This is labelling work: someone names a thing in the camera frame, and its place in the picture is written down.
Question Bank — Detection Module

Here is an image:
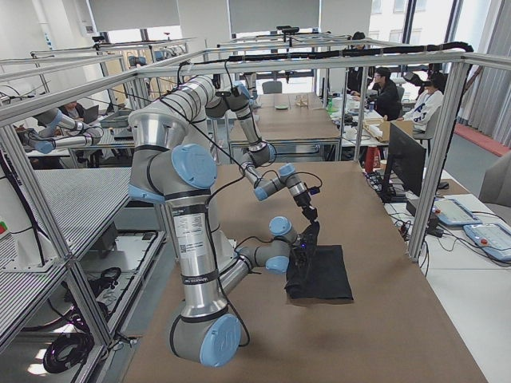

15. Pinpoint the cardboard box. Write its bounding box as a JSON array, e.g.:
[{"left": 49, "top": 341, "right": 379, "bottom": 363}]
[{"left": 377, "top": 118, "right": 414, "bottom": 143}]

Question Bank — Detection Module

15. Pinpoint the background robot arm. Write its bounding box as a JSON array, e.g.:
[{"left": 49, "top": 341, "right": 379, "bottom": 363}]
[{"left": 17, "top": 108, "right": 103, "bottom": 154}]

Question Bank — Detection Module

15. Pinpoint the standing person in black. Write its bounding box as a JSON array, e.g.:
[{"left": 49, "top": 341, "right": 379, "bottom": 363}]
[{"left": 347, "top": 31, "right": 366, "bottom": 96}]

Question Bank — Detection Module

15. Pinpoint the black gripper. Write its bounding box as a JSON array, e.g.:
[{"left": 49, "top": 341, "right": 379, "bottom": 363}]
[
  {"left": 290, "top": 239, "right": 311, "bottom": 275},
  {"left": 294, "top": 191, "right": 318, "bottom": 223}
]

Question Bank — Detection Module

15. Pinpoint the person in white top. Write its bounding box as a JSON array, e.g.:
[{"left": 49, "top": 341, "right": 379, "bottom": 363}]
[{"left": 399, "top": 73, "right": 446, "bottom": 132}]

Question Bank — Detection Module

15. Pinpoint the black computer monitor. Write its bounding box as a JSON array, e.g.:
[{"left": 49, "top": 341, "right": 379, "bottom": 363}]
[{"left": 380, "top": 123, "right": 426, "bottom": 203}]

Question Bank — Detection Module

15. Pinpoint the person in black jacket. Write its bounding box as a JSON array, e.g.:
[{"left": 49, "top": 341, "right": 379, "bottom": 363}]
[{"left": 366, "top": 67, "right": 401, "bottom": 120}]

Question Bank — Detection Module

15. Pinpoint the blue teach pendant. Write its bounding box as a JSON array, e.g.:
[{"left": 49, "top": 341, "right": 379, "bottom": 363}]
[
  {"left": 463, "top": 223, "right": 510, "bottom": 262},
  {"left": 432, "top": 198, "right": 482, "bottom": 227}
]

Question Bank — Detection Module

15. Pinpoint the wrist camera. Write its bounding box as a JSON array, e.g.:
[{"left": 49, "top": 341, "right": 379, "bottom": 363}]
[{"left": 307, "top": 185, "right": 321, "bottom": 195}]

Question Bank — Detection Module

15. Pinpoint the black graphic t-shirt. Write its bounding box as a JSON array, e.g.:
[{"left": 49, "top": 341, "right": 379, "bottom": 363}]
[{"left": 285, "top": 222, "right": 353, "bottom": 300}]

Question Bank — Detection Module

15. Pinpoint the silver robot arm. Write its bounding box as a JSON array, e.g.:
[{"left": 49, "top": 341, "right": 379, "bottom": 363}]
[
  {"left": 205, "top": 83, "right": 318, "bottom": 223},
  {"left": 129, "top": 76, "right": 319, "bottom": 367}
]

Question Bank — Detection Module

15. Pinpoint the black braided right cable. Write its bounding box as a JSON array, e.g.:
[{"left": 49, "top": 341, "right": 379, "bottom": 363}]
[{"left": 159, "top": 83, "right": 280, "bottom": 348}]

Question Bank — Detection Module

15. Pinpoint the aluminium cage frame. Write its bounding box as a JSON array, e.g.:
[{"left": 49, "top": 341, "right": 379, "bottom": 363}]
[{"left": 1, "top": 41, "right": 475, "bottom": 347}]

